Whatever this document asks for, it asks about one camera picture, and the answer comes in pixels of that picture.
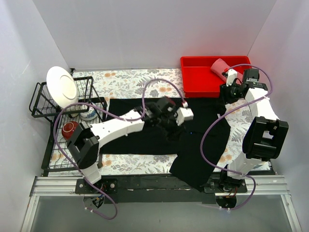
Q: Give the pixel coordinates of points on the black t shirt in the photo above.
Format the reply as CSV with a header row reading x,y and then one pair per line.
x,y
191,149

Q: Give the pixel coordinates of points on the black wire dish rack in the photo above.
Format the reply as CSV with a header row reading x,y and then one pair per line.
x,y
43,106

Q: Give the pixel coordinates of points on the floral table mat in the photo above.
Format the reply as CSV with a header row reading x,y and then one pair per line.
x,y
133,84

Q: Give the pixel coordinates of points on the rolled pink t shirt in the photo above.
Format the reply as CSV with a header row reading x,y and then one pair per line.
x,y
219,67

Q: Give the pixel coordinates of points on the white ceramic plate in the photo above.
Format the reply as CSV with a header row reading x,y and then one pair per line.
x,y
61,86

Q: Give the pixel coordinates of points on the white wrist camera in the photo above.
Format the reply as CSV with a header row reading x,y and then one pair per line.
x,y
231,76
184,114

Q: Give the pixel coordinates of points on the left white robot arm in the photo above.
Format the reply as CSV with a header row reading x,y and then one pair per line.
x,y
87,140

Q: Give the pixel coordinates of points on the red floral bowl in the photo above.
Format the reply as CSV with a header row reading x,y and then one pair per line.
x,y
68,129

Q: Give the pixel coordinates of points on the white patterned cup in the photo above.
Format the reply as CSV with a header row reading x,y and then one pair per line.
x,y
89,115

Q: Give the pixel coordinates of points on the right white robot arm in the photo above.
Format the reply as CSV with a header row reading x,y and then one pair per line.
x,y
264,138

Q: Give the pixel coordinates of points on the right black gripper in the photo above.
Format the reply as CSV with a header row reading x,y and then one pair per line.
x,y
225,90

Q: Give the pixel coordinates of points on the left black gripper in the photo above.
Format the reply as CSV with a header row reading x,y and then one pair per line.
x,y
172,128

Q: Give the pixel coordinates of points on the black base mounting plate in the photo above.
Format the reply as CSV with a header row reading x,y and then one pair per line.
x,y
157,188

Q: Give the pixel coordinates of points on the aluminium frame rail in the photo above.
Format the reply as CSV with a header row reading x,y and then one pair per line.
x,y
54,186

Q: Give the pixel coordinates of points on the red plastic bin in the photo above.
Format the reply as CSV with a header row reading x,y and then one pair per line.
x,y
198,79

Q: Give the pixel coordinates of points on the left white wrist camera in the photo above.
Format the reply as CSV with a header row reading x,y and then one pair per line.
x,y
184,114

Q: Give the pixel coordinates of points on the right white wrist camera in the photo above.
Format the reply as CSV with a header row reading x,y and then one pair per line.
x,y
231,76

